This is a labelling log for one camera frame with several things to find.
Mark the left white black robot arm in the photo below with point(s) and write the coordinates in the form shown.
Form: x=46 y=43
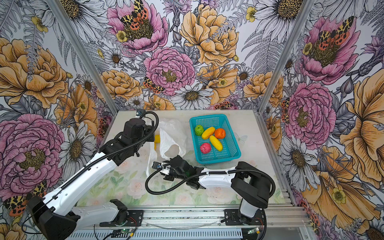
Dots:
x=57 y=216

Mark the green toy apple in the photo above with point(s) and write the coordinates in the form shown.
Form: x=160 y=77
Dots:
x=199 y=130

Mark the aluminium corner post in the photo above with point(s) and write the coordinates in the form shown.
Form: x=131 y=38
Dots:
x=291 y=41
x=76 y=42

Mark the orange toy fruit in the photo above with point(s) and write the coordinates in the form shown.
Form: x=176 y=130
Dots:
x=220 y=133

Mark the teal plastic basket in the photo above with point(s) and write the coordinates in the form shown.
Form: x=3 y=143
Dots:
x=231 y=150

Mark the pink red toy fruit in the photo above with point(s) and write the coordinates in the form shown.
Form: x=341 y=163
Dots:
x=205 y=148

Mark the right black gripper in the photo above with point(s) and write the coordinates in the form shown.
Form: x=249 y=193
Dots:
x=167 y=176

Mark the yellow orange toy mango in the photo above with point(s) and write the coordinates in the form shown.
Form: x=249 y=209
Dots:
x=207 y=133

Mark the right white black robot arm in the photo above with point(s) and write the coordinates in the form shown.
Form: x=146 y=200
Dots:
x=255 y=187

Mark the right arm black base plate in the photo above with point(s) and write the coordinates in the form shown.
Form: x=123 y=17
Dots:
x=233 y=217

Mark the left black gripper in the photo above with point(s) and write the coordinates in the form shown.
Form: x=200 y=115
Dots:
x=150 y=129

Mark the white vented grille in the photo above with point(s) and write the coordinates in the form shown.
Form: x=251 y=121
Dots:
x=162 y=234

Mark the aluminium front rail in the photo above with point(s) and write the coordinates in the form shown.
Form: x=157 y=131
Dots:
x=181 y=217

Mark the white plastic bag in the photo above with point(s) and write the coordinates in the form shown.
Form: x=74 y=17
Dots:
x=173 y=142

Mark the right aluminium corner post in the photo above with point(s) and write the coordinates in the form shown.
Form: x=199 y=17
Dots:
x=291 y=41

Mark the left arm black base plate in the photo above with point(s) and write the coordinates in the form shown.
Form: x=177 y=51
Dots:
x=130 y=218

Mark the left aluminium corner post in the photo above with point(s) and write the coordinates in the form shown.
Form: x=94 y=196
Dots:
x=76 y=42

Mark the yellow toy pepper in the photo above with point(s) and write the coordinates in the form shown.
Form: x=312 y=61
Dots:
x=157 y=141

